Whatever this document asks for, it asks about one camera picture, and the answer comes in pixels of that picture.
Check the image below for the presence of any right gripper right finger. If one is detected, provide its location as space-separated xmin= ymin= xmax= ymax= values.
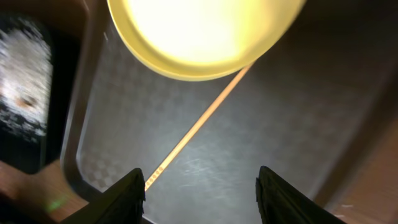
xmin=256 ymin=166 xmax=345 ymax=224

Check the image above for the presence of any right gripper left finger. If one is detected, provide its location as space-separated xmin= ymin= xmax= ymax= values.
xmin=62 ymin=168 xmax=146 ymax=224

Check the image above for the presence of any wooden chopstick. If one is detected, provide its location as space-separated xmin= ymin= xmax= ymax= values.
xmin=144 ymin=62 xmax=254 ymax=191

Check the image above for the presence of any yellow plate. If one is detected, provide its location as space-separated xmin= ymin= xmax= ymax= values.
xmin=107 ymin=0 xmax=305 ymax=82

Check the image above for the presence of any black waste tray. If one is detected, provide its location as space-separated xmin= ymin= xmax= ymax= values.
xmin=1 ymin=12 xmax=80 ymax=174

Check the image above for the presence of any dark brown serving tray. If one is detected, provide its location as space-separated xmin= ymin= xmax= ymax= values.
xmin=61 ymin=1 xmax=397 ymax=223

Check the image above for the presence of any cooked rice pile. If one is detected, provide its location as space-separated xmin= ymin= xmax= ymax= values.
xmin=1 ymin=13 xmax=53 ymax=143

